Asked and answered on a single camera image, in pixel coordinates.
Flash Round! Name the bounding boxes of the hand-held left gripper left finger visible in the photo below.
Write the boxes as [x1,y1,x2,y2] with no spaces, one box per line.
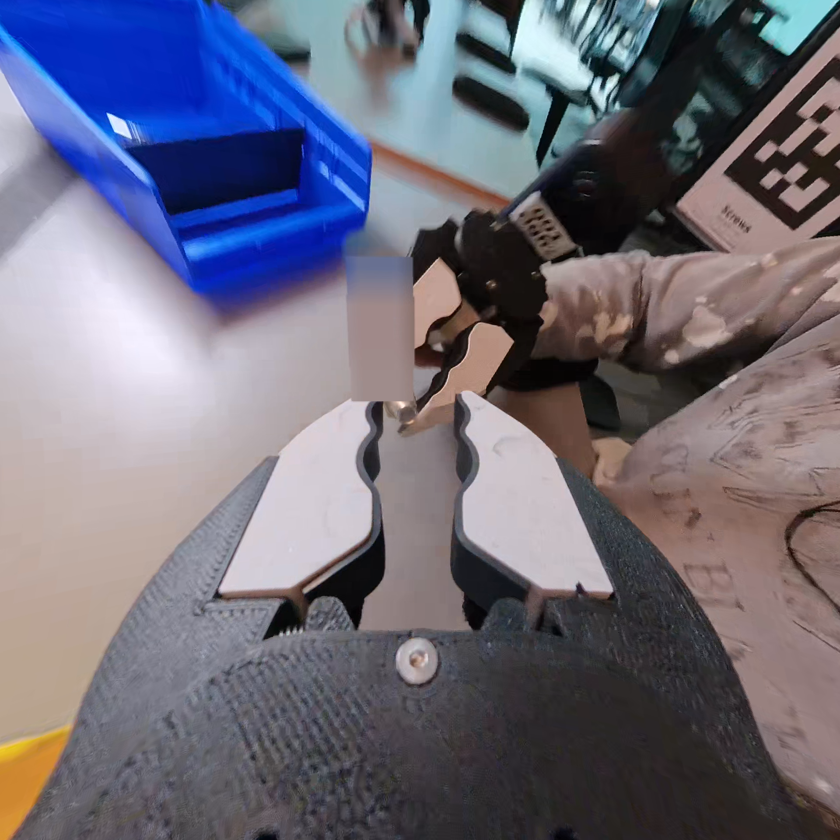
[217,399,385,611]

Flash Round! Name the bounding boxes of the thin black cable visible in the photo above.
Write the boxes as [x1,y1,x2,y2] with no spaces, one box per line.
[784,500,840,593]

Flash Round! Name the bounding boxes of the black office chair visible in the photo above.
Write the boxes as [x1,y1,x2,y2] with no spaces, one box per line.
[535,0,791,168]

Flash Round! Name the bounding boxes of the blue plastic bin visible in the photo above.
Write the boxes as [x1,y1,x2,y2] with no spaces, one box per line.
[0,0,374,298]

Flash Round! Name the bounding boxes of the black chair armrest pad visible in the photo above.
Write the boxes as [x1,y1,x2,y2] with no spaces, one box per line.
[451,74,531,130]

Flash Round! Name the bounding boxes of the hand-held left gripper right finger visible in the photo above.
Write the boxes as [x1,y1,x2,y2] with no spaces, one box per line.
[451,392,618,624]

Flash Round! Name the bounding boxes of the yellow plastic bin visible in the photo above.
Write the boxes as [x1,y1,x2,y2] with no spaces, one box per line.
[0,725,74,836]

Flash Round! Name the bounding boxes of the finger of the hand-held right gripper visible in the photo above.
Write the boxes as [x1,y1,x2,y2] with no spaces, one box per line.
[399,322,517,438]
[413,257,464,350]

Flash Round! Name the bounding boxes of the person's right hand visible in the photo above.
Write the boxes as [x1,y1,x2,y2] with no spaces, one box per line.
[489,354,599,395]

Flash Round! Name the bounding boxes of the black and white marker board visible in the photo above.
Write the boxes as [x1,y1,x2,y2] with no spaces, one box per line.
[676,29,840,255]

